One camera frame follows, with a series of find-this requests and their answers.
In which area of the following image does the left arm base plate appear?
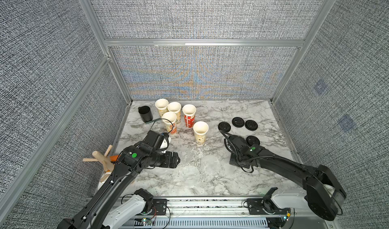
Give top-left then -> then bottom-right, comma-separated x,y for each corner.
141,199 -> 168,215

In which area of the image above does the black lid back right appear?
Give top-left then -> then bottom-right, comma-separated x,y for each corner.
245,120 -> 258,131

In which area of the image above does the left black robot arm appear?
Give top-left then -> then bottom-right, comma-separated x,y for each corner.
58,131 -> 180,229

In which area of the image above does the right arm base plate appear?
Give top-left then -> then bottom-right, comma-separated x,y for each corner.
243,198 -> 290,216

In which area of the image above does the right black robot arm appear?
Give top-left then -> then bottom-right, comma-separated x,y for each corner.
222,132 -> 346,221

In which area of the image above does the black cylindrical cup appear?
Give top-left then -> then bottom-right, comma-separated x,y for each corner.
138,105 -> 153,123

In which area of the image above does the wooden peg rack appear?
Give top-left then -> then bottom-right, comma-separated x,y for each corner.
83,145 -> 118,183

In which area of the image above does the red paper cup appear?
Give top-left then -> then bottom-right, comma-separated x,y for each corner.
182,104 -> 197,128

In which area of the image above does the black lid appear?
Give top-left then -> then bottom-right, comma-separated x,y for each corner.
245,120 -> 258,131
218,122 -> 231,132
232,117 -> 245,128
246,135 -> 260,147

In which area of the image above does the black lid front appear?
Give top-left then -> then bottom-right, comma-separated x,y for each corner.
246,135 -> 260,147

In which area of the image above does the black lid left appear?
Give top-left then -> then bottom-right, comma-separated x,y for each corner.
218,122 -> 231,132

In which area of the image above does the black lid back middle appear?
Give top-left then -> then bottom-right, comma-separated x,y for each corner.
232,117 -> 245,128

